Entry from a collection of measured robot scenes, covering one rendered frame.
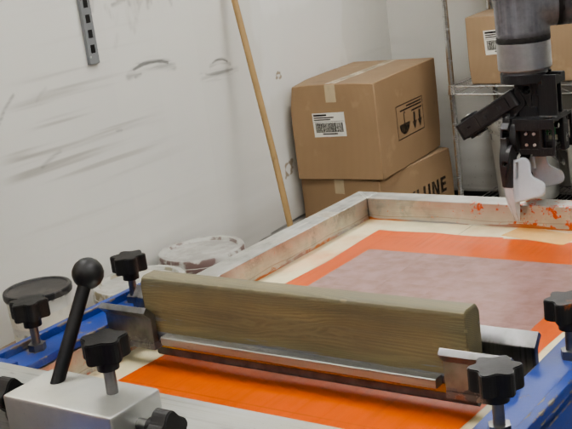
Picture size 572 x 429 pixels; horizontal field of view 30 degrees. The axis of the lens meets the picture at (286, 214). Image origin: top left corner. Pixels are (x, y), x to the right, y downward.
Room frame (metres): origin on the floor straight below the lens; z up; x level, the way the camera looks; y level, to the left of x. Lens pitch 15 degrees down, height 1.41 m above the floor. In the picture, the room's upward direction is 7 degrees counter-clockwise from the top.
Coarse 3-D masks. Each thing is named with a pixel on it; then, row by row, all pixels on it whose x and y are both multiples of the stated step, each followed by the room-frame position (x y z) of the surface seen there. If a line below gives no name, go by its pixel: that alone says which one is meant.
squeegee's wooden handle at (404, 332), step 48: (144, 288) 1.15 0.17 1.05; (192, 288) 1.11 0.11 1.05; (240, 288) 1.07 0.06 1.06; (288, 288) 1.05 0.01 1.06; (192, 336) 1.12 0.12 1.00; (240, 336) 1.08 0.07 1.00; (288, 336) 1.04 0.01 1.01; (336, 336) 1.00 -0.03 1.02; (384, 336) 0.97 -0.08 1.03; (432, 336) 0.93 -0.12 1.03; (480, 336) 0.94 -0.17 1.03
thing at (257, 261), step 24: (360, 192) 1.69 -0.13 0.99; (384, 192) 1.67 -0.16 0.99; (312, 216) 1.58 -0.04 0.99; (336, 216) 1.58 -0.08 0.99; (360, 216) 1.63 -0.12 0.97; (384, 216) 1.63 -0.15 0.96; (408, 216) 1.61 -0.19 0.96; (432, 216) 1.58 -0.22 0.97; (456, 216) 1.55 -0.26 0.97; (480, 216) 1.53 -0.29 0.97; (504, 216) 1.51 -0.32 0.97; (528, 216) 1.49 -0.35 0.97; (552, 216) 1.46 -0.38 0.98; (264, 240) 1.48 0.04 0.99; (288, 240) 1.47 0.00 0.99; (312, 240) 1.52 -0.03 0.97; (216, 264) 1.40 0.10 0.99; (240, 264) 1.38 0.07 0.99; (264, 264) 1.42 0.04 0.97; (72, 360) 1.13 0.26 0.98
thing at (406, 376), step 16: (176, 336) 1.12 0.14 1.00; (224, 352) 1.07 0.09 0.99; (240, 352) 1.06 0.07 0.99; (256, 352) 1.05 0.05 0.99; (272, 352) 1.04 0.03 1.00; (288, 352) 1.03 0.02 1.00; (304, 368) 1.01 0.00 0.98; (320, 368) 1.00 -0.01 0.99; (336, 368) 0.99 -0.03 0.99; (352, 368) 0.98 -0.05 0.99; (368, 368) 0.97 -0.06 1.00; (384, 368) 0.96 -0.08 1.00; (400, 368) 0.96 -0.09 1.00; (416, 384) 0.93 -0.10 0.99; (432, 384) 0.92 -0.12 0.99
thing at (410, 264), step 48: (384, 240) 1.52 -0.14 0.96; (432, 240) 1.49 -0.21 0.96; (480, 240) 1.46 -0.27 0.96; (336, 288) 1.33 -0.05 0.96; (384, 288) 1.31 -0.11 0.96; (432, 288) 1.28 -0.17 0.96; (144, 384) 1.10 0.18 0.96; (192, 384) 1.08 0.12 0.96; (240, 384) 1.06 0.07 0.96; (288, 384) 1.04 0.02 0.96
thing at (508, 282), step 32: (480, 256) 1.39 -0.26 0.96; (512, 256) 1.37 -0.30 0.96; (544, 256) 1.35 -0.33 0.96; (448, 288) 1.28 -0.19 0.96; (480, 288) 1.26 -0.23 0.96; (512, 288) 1.25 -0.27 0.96; (544, 288) 1.23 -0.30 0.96; (480, 320) 1.15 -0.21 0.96; (512, 320) 1.14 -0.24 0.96; (544, 320) 1.13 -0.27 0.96; (320, 384) 1.03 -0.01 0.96; (288, 416) 0.97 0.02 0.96; (320, 416) 0.96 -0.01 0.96; (352, 416) 0.95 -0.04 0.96; (384, 416) 0.94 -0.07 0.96; (416, 416) 0.93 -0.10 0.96; (448, 416) 0.92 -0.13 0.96
